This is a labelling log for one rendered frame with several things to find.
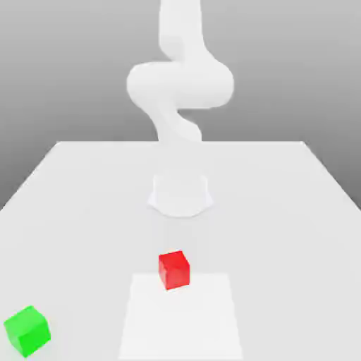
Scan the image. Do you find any small green cube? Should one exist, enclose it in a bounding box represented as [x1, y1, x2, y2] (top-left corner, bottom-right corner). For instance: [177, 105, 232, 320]
[3, 305, 52, 359]

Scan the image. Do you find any small red cube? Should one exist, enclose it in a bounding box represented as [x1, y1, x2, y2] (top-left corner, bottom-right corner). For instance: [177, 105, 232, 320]
[158, 250, 190, 290]

